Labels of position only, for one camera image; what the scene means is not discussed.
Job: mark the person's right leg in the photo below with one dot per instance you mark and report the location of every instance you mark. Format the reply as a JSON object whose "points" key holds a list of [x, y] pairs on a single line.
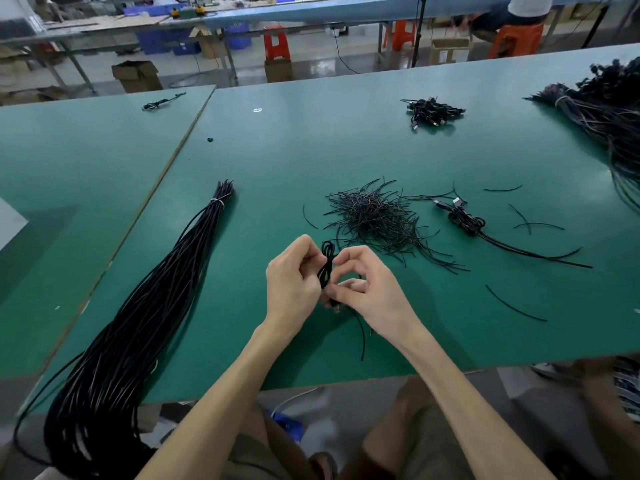
{"points": [[610, 415]]}

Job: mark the large white box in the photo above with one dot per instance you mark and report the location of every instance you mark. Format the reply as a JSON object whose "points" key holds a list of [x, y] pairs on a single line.
{"points": [[10, 225]]}

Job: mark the person's right hand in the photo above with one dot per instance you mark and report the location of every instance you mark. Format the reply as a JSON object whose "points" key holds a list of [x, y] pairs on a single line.
{"points": [[375, 295]]}

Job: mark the person's right forearm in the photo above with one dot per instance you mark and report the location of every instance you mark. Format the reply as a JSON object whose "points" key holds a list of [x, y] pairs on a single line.
{"points": [[475, 415]]}

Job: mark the red plastic stool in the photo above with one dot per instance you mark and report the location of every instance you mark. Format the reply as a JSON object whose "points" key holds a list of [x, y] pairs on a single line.
{"points": [[277, 44]]}

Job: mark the black tripod stand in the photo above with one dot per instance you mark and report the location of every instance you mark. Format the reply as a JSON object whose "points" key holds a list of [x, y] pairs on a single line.
{"points": [[597, 20]]}

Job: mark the person's left forearm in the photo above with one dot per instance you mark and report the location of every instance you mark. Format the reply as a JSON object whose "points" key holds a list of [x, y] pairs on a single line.
{"points": [[215, 410]]}

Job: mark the open cardboard box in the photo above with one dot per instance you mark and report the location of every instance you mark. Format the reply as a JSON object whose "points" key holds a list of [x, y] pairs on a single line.
{"points": [[136, 77]]}

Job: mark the blue plastic item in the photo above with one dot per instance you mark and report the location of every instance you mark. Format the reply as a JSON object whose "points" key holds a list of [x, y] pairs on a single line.
{"points": [[288, 428]]}

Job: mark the person's left hand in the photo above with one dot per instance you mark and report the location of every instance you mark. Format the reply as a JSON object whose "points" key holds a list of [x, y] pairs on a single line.
{"points": [[292, 290]]}

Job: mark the black fan on stand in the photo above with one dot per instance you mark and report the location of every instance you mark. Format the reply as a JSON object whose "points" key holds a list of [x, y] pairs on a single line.
{"points": [[418, 30]]}

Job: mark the long blue workbench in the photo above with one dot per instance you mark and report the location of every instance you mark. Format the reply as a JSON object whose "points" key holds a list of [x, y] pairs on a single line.
{"points": [[330, 10]]}

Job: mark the orange plastic stool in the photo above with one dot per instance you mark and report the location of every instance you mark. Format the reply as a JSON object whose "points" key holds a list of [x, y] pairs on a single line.
{"points": [[401, 36], [516, 41]]}

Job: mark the small cardboard box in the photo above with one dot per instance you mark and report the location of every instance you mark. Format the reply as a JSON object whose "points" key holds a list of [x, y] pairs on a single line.
{"points": [[279, 71]]}

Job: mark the person's brown shorts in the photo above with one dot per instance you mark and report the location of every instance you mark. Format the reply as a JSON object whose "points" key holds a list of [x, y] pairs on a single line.
{"points": [[420, 440]]}

